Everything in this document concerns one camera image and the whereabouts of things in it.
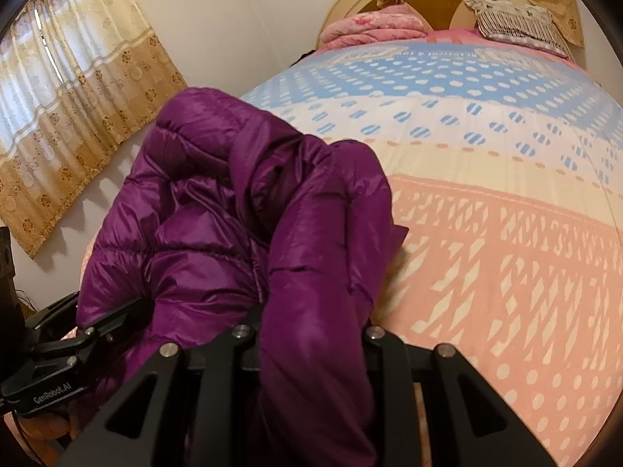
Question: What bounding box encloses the folded pink blanket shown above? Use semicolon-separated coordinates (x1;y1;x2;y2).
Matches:
319;4;432;52

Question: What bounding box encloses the beige side window curtain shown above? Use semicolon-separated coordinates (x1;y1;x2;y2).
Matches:
1;0;187;257

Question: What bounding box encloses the purple puffer jacket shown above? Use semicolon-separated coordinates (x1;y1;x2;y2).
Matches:
77;88;407;466

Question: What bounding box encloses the pink blue dotted bedspread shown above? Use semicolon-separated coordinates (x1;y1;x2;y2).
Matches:
236;32;622;466

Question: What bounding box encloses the grey patterned pillow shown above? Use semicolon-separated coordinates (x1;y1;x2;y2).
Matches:
464;0;571;59

